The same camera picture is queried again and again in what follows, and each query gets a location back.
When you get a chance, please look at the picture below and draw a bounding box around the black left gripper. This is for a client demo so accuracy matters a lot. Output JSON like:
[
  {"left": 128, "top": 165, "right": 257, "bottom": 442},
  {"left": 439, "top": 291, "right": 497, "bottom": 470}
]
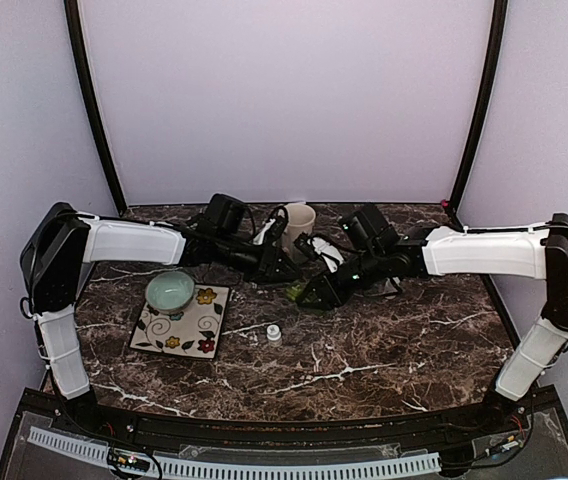
[{"left": 215, "top": 233, "right": 304, "bottom": 285}]

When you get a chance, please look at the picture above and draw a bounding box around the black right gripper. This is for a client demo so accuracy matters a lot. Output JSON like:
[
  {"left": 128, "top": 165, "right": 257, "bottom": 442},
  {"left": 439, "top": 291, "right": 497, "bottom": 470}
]
[{"left": 297, "top": 246, "right": 387, "bottom": 310}]

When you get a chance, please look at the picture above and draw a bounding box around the green weekly pill organizer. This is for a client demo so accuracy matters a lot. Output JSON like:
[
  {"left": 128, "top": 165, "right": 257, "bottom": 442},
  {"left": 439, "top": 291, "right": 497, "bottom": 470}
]
[{"left": 284, "top": 282, "right": 329, "bottom": 314}]

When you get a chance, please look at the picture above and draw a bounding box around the white pill bottle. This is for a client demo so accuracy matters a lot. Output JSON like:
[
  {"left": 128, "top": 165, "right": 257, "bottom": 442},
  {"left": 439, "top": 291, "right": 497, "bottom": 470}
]
[
  {"left": 382, "top": 279, "right": 403, "bottom": 297},
  {"left": 266, "top": 324, "right": 282, "bottom": 345}
]

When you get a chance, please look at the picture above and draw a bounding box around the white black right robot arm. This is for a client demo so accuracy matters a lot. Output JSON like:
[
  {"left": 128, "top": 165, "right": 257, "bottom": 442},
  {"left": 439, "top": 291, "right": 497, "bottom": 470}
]
[{"left": 294, "top": 204, "right": 568, "bottom": 434}]

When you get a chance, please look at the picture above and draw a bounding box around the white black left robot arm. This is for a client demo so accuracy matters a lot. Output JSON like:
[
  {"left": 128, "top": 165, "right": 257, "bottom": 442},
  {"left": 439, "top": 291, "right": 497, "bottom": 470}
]
[{"left": 19, "top": 193, "right": 301, "bottom": 436}]

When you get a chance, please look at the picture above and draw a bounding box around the white mug with coral pattern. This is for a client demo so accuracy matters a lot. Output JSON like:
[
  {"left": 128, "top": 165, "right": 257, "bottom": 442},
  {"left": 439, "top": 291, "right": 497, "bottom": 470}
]
[{"left": 281, "top": 203, "right": 316, "bottom": 262}]

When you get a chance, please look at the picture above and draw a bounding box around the square floral plate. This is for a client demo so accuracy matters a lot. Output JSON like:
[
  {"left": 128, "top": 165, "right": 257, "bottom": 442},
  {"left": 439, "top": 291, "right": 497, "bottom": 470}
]
[{"left": 128, "top": 284, "right": 232, "bottom": 360}]

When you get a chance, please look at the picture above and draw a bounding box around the plain celadon green bowl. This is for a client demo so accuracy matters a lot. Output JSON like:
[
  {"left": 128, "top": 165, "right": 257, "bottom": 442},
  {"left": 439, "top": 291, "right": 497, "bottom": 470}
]
[{"left": 145, "top": 271, "right": 195, "bottom": 313}]

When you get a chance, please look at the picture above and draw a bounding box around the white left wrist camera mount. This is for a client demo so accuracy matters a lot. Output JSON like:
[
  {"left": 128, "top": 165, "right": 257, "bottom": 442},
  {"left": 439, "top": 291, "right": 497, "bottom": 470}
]
[{"left": 252, "top": 217, "right": 286, "bottom": 245}]

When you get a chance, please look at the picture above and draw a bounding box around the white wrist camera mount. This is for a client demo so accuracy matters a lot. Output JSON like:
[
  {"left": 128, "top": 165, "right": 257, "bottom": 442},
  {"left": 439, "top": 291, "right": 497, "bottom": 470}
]
[
  {"left": 310, "top": 236, "right": 344, "bottom": 273},
  {"left": 252, "top": 217, "right": 286, "bottom": 245}
]

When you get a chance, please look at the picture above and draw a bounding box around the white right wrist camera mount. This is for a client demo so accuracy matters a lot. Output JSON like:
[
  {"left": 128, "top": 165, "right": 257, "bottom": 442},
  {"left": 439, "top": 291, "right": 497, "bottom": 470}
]
[{"left": 310, "top": 236, "right": 344, "bottom": 273}]

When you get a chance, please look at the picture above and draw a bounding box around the black front table rail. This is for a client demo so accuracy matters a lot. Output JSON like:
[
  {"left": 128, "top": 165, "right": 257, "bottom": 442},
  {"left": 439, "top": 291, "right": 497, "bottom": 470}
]
[{"left": 13, "top": 387, "right": 560, "bottom": 459}]

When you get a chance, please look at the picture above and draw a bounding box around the white slotted cable duct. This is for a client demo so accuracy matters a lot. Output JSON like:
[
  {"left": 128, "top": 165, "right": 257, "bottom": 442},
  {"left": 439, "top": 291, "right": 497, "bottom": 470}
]
[{"left": 26, "top": 427, "right": 441, "bottom": 479}]

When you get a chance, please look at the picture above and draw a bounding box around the black frame post left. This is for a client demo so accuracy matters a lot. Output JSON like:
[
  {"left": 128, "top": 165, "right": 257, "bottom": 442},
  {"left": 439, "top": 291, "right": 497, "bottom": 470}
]
[{"left": 63, "top": 0, "right": 128, "bottom": 215}]

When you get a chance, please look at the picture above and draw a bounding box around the black frame post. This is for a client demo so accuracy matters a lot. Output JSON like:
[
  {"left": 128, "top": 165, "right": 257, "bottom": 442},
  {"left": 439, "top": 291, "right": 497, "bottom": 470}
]
[
  {"left": 63, "top": 0, "right": 128, "bottom": 215},
  {"left": 449, "top": 0, "right": 509, "bottom": 221}
]

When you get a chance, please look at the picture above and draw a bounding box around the black frame post right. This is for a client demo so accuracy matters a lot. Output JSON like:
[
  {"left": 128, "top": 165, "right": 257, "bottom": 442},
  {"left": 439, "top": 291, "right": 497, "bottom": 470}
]
[{"left": 449, "top": 0, "right": 509, "bottom": 221}]

